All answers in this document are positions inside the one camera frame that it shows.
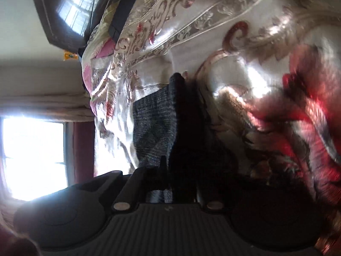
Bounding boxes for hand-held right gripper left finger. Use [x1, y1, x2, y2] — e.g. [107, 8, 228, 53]
[93, 155, 169, 214]

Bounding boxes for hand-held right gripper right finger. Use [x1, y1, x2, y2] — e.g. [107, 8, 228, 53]
[196, 174, 270, 212]

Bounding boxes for dark grey corduroy pants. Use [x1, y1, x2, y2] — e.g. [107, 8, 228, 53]
[132, 72, 240, 204]

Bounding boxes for dark red sofa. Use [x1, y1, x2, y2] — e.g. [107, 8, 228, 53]
[73, 121, 96, 185]

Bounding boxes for window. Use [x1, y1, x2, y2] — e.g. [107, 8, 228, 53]
[0, 115, 68, 202]

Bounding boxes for pink floral pillow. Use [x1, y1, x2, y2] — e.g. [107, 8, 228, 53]
[81, 35, 118, 105]

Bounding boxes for yellow paper item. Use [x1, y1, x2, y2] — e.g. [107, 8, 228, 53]
[62, 50, 80, 61]

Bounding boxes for dark cloth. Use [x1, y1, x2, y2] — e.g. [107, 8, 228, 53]
[108, 0, 139, 42]

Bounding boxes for floral satin bed cover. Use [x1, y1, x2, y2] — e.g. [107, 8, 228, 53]
[81, 0, 341, 256]

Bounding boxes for dark wooden headboard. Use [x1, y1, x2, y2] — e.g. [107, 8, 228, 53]
[28, 0, 110, 52]

